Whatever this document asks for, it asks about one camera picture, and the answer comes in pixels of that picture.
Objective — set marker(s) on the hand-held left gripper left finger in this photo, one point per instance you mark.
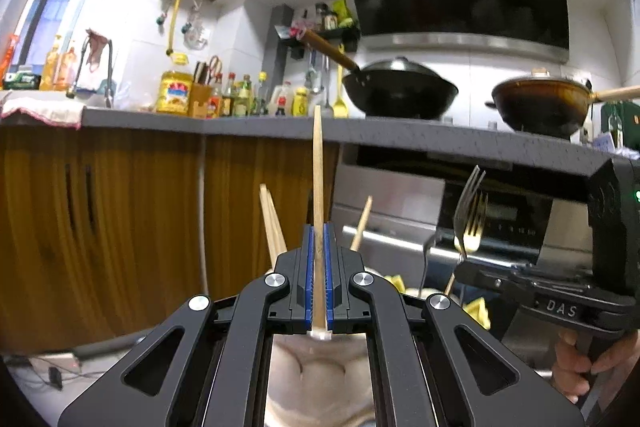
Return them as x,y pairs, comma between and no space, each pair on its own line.
309,279

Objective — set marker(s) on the metal kitchen faucet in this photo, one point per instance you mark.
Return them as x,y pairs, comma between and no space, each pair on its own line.
107,77

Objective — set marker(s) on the red-label sauce bottle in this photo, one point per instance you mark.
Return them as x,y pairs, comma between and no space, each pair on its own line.
215,104

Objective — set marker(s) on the clear plastic bag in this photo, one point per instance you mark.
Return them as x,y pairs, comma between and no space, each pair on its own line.
195,32

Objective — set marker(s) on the wooden knife block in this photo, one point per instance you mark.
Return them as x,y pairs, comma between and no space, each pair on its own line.
200,99

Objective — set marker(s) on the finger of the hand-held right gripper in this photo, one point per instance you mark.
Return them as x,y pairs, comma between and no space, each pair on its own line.
492,279

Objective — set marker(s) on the yellow cooking oil bottle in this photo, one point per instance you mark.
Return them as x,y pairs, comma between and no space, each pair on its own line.
173,94

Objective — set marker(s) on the pink rag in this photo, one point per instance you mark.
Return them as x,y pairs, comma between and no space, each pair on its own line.
95,52

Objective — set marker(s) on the silver metal fork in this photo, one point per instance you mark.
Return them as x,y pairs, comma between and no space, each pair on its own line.
462,217

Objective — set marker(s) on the orange soap bottle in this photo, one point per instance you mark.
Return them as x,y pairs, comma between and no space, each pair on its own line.
67,67

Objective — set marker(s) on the white plastic bottle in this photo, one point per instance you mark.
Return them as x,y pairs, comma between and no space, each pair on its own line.
281,102

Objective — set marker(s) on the green box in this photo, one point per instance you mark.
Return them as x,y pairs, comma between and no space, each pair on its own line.
22,81

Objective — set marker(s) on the white cloth with red edge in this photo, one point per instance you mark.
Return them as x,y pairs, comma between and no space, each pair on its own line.
45,109

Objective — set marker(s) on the person's right hand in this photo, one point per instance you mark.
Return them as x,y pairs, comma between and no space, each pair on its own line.
570,367

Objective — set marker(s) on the steel built-in oven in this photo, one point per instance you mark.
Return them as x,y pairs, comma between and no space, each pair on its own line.
390,207

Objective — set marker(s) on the yellow pump soap bottle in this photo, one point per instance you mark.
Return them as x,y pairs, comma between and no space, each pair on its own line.
50,67

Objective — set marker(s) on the yellow seasoning jar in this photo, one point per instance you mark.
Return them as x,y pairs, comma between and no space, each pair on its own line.
300,104

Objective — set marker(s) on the wooden chopstick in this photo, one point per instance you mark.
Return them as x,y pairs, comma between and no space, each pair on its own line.
278,227
266,217
318,167
361,222

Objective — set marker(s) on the wooden base cabinet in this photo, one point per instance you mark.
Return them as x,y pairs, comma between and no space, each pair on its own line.
125,217

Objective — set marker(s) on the yellow-cap sauce bottle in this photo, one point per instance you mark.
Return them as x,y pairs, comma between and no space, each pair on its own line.
260,97

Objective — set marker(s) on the green-label sauce bottle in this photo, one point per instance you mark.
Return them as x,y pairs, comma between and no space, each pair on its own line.
242,99

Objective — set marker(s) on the hanging metal ladle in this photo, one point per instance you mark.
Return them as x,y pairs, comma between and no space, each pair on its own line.
312,77

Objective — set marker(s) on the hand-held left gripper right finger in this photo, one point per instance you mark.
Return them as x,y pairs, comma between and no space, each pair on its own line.
329,279

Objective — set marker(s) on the cream ceramic cup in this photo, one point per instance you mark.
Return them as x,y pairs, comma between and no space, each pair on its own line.
320,377

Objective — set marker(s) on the gold metal fork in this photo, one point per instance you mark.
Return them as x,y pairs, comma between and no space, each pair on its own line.
475,227

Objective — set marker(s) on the orange spray bottle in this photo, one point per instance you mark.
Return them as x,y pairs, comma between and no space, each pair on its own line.
9,57

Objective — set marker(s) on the black spice rack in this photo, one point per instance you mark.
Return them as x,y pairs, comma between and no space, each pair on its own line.
345,37

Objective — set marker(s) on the white drain pipe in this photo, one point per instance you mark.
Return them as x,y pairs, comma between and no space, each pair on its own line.
204,217

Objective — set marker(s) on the yellow silicone spatula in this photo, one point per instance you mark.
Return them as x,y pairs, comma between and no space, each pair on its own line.
340,104

